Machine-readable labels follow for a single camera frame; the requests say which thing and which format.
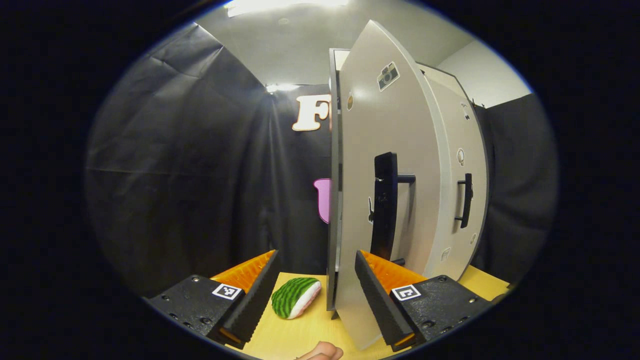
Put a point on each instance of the green watermelon slice toy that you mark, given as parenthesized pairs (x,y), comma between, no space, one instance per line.
(292,299)

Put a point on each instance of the white shoe cabinet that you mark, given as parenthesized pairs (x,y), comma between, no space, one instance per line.
(332,225)

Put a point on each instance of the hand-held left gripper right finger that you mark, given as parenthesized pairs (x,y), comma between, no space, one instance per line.
(377,300)

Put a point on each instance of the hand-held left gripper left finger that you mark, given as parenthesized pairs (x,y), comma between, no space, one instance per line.
(257,300)

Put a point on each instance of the white shoe cabinet door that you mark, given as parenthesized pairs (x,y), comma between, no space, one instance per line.
(450,125)
(360,150)

